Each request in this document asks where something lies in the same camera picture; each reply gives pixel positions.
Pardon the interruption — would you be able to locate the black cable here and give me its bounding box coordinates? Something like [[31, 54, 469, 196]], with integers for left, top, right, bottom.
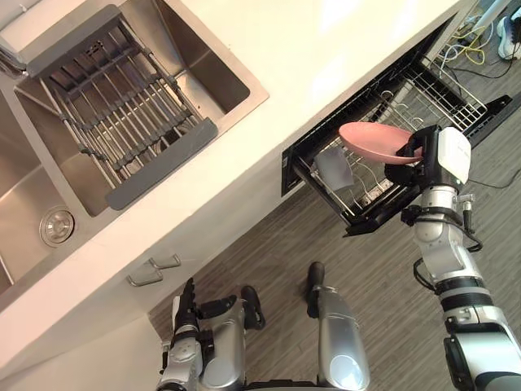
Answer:
[[446, 60, 521, 81]]

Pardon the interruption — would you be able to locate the robot left leg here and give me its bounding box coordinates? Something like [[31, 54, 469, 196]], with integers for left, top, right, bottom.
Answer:
[[197, 284, 267, 391]]

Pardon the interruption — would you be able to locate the silver cabinet handle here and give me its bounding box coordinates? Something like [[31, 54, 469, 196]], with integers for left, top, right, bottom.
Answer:
[[149, 253, 182, 270], [126, 263, 165, 287]]

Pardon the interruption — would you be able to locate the round steel sink drain strainer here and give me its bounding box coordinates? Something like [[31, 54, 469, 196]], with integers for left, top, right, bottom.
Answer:
[[38, 205, 76, 248]]

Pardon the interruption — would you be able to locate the white pole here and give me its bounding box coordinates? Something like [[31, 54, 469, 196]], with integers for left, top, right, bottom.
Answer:
[[473, 0, 497, 30]]

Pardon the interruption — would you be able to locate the person's shoe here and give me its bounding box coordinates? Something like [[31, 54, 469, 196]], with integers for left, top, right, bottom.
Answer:
[[497, 15, 521, 62]]

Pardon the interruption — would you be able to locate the stainless steel double sink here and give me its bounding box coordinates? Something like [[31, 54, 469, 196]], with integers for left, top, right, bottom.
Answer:
[[0, 0, 270, 286]]

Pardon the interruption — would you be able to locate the grey extendable sink drying rack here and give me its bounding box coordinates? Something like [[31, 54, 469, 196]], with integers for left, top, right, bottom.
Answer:
[[23, 5, 217, 212]]

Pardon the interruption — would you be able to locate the black dishwasher door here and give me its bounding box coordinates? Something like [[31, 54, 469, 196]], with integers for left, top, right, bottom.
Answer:
[[458, 94, 514, 144]]

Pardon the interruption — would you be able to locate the wire dishwasher rack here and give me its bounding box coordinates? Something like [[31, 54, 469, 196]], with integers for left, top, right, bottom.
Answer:
[[308, 60, 488, 217]]

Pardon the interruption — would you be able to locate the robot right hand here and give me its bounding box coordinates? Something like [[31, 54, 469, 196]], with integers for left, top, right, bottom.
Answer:
[[383, 125, 474, 189]]

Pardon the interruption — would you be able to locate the translucent grey cup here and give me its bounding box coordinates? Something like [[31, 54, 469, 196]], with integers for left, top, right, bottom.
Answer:
[[314, 147, 355, 193]]

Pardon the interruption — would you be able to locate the pink plate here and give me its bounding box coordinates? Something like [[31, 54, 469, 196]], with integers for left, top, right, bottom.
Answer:
[[338, 121, 425, 166]]

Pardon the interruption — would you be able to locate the yellow cable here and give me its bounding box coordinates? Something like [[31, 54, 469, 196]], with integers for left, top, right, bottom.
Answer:
[[458, 23, 488, 67]]

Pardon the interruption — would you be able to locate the black built-in dishwasher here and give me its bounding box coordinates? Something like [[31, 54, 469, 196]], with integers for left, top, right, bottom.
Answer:
[[280, 12, 514, 239]]

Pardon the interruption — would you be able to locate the white cable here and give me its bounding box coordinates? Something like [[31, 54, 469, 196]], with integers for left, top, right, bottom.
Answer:
[[440, 15, 497, 63]]

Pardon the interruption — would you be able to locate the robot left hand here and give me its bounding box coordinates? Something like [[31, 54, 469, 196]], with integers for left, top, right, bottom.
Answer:
[[170, 278, 205, 333]]

